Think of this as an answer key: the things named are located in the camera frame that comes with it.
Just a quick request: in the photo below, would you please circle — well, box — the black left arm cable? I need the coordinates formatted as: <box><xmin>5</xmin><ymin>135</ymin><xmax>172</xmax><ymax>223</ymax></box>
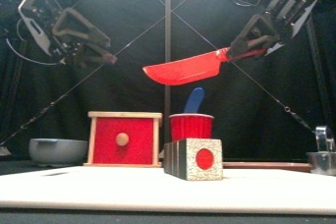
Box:
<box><xmin>4</xmin><ymin>17</ymin><xmax>62</xmax><ymax>68</ymax></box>

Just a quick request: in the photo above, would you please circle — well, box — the wooden box with red drawer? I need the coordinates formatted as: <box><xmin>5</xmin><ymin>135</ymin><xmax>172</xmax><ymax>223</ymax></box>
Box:
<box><xmin>82</xmin><ymin>110</ymin><xmax>164</xmax><ymax>169</ymax></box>

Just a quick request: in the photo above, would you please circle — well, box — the speckled toy sushi slice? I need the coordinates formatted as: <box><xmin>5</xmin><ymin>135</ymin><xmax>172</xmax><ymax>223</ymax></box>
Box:
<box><xmin>176</xmin><ymin>138</ymin><xmax>224</xmax><ymax>182</ymax></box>

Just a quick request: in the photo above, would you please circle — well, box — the diagonal steel brace wire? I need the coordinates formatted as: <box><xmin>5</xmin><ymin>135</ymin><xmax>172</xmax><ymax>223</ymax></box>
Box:
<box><xmin>0</xmin><ymin>0</ymin><xmax>246</xmax><ymax>147</ymax></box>
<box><xmin>125</xmin><ymin>0</ymin><xmax>317</xmax><ymax>135</ymax></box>

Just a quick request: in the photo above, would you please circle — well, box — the white cutting board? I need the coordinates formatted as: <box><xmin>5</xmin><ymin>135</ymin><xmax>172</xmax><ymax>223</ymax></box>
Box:
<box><xmin>0</xmin><ymin>164</ymin><xmax>336</xmax><ymax>216</ymax></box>

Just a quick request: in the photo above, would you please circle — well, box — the blue plastic utensil handle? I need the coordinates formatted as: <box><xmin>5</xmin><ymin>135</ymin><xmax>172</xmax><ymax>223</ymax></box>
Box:
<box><xmin>182</xmin><ymin>86</ymin><xmax>206</xmax><ymax>115</ymax></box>

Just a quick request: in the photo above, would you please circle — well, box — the red plastic toy knife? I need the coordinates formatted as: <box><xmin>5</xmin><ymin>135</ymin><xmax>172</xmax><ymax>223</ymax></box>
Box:
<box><xmin>141</xmin><ymin>46</ymin><xmax>268</xmax><ymax>86</ymax></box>

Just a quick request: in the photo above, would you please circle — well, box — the shiny metal pot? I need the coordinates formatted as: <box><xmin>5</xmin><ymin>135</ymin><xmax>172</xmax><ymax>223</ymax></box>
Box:
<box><xmin>304</xmin><ymin>125</ymin><xmax>336</xmax><ymax>177</ymax></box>

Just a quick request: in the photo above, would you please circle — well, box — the red plastic cup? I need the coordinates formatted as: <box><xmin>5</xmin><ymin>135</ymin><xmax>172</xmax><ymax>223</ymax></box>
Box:
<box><xmin>168</xmin><ymin>113</ymin><xmax>214</xmax><ymax>143</ymax></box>

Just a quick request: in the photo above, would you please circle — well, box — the grey vertical frame pole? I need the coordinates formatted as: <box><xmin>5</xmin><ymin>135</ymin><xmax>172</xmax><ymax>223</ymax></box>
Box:
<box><xmin>162</xmin><ymin>0</ymin><xmax>173</xmax><ymax>144</ymax></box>

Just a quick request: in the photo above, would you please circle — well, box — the grey bowl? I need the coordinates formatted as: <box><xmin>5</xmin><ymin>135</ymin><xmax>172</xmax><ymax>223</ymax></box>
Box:
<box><xmin>28</xmin><ymin>138</ymin><xmax>90</xmax><ymax>167</ymax></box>

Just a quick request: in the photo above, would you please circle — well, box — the brown wooden plate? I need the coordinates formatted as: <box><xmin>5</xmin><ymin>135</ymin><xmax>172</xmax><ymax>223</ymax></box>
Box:
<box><xmin>220</xmin><ymin>161</ymin><xmax>313</xmax><ymax>173</ymax></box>

